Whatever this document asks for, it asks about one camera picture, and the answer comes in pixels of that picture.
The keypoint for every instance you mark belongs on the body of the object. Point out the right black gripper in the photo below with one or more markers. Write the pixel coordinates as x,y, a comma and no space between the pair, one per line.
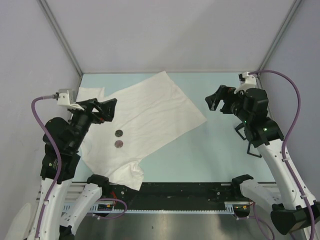
212,100

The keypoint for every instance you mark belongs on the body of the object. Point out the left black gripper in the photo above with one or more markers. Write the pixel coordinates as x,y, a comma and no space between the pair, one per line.
106,108

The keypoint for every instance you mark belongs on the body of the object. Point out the white t-shirt garment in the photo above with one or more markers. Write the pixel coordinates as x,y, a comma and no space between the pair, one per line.
151,114

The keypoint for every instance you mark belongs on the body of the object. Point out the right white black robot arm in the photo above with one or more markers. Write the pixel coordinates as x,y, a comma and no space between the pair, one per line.
295,208

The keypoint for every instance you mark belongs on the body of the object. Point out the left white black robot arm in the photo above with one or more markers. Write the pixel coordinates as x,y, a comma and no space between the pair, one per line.
62,142

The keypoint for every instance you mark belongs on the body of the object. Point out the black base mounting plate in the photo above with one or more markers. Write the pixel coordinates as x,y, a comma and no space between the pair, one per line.
177,195

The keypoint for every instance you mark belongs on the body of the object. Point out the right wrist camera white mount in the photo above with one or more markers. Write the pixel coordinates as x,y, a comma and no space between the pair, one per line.
247,81

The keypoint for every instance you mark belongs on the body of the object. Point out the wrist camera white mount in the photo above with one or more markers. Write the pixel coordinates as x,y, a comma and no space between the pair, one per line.
247,81
67,98

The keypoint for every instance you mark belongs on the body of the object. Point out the upper black square frame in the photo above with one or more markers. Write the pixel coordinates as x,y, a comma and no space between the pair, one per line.
238,129

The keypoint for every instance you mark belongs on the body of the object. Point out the black square frame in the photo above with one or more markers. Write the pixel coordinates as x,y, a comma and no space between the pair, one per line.
238,129
252,152

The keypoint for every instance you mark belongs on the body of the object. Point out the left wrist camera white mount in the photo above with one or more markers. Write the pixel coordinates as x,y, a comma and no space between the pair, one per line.
67,98

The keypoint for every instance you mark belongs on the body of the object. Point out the lower black square frame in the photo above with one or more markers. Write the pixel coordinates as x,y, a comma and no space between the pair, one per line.
252,152

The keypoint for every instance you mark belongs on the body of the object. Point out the grey slotted cable duct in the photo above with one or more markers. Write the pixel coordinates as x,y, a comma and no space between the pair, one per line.
103,209

